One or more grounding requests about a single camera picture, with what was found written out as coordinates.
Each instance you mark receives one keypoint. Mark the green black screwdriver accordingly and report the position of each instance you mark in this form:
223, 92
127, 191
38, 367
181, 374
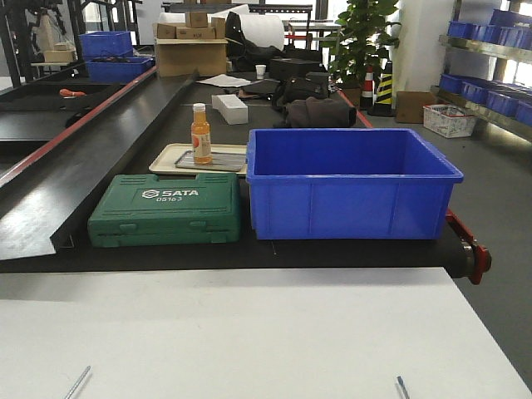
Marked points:
70, 394
402, 387

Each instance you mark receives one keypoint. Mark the small metal tray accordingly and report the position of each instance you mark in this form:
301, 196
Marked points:
222, 161

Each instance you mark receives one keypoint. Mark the beige plastic tray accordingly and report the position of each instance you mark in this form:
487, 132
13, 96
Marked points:
164, 163

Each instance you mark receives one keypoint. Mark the large blue plastic bin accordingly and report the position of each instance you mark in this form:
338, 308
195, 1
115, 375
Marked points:
340, 183

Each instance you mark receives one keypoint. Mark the white foam block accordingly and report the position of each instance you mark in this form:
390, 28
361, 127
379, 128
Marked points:
231, 108

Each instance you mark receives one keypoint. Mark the orange juice bottle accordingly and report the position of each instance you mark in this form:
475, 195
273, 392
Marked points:
200, 135

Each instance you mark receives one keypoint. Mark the dark grey cloth bundle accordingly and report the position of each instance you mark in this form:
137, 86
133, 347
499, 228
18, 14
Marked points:
317, 113

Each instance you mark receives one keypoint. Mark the black bag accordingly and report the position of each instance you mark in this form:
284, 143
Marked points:
297, 88

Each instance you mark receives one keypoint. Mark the green SATA tool case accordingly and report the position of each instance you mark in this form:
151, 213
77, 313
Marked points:
146, 210

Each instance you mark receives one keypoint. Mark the white paper cup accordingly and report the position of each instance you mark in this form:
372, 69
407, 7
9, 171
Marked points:
260, 71

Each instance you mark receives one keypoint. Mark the yellow black traffic cone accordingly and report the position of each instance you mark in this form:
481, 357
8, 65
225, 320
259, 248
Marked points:
382, 106

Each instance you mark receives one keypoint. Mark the large cardboard box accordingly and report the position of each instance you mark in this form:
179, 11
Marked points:
178, 57

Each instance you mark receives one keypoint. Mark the green potted plant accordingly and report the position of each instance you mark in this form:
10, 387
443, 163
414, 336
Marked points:
362, 40

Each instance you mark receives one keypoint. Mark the white patterned basket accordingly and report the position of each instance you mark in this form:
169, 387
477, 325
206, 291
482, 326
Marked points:
448, 121

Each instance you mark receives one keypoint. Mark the blue crate on left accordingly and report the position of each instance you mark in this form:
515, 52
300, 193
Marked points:
123, 71

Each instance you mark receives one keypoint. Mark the red conveyor end bracket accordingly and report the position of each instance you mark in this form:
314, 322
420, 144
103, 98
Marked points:
477, 255

